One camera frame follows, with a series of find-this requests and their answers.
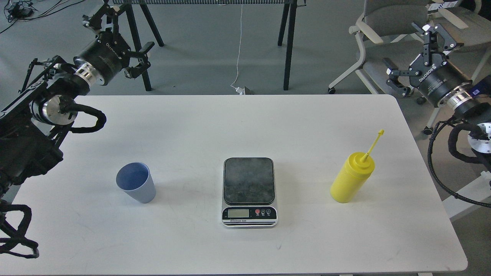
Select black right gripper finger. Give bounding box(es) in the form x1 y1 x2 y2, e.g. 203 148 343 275
412 22 464 57
382 57 422 98

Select digital kitchen scale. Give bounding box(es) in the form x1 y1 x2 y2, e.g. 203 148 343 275
221 157 278 229

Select black cables on floor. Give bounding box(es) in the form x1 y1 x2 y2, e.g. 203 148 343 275
0 0 86 34

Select black-legged background table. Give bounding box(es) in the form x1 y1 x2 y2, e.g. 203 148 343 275
102 5 307 95

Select grey office chair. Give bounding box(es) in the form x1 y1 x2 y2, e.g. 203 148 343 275
328 0 431 98
427 0 491 83

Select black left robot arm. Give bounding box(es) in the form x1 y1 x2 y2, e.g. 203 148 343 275
0 0 164 259

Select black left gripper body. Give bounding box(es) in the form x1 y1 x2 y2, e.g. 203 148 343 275
74 31 130 86

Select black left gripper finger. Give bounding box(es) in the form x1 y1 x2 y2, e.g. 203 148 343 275
83 4 122 39
124 41 155 79

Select yellow squeeze bottle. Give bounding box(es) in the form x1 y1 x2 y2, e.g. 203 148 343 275
330 129 385 203

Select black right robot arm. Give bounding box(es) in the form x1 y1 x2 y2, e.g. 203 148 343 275
383 22 490 208

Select white side table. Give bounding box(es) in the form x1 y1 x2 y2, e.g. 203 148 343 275
442 171 491 222

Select blue plastic cup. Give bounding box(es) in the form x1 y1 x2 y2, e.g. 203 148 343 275
115 162 156 203

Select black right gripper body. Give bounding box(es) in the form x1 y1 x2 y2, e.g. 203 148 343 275
409 54 472 108

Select white hanging cable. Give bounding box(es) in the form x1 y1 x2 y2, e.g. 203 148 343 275
230 3 246 95

